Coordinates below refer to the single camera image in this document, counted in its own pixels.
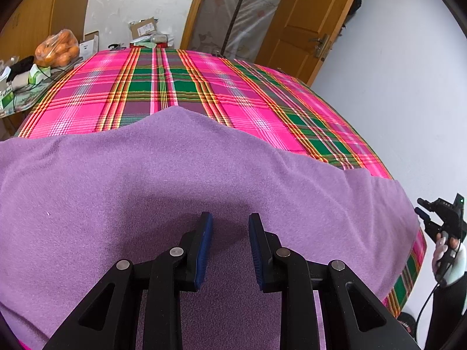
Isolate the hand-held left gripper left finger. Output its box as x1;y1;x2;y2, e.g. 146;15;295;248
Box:
43;211;214;350

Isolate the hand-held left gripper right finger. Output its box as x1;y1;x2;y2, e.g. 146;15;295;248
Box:
248;212;421;350

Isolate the purple fleece garment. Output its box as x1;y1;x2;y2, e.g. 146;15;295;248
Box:
0;106;420;350

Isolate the person's right forearm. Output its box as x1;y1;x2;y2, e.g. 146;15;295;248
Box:
425;273;467;350

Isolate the person's right hand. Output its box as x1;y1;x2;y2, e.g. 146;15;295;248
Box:
431;234;467;287

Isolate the pink plaid bed sheet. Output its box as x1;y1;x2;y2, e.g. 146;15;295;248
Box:
16;47;427;316

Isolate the black hanging bag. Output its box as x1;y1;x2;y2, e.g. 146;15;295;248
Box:
341;0;364;39

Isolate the wooden door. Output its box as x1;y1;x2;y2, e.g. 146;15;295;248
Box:
255;0;365;86

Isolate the open cardboard box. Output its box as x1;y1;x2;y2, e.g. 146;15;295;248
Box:
128;17;159;42

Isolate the white open box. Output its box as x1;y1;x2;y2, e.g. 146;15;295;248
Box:
78;31;100;61

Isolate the folding table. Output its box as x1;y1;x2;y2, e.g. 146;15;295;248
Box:
0;58;83;117

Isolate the plastic door curtain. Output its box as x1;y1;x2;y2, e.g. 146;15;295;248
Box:
190;0;292;61

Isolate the green tissue pack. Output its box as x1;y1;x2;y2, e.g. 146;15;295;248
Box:
27;64;52;86

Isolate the green white medicine box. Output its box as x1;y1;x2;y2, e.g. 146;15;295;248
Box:
0;89;16;112

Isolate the bag of oranges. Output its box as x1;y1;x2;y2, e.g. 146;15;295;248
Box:
34;29;81;68

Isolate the black cloth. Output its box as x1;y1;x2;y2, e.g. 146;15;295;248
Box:
7;56;35;81

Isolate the wooden wardrobe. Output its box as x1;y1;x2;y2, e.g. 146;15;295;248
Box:
0;0;96;64

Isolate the black cable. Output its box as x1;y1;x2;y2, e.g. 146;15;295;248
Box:
414;279;442;336

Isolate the metal door handle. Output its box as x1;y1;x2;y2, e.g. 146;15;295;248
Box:
309;34;331;58

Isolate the wooden door frame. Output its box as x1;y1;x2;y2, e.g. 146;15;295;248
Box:
179;0;216;53

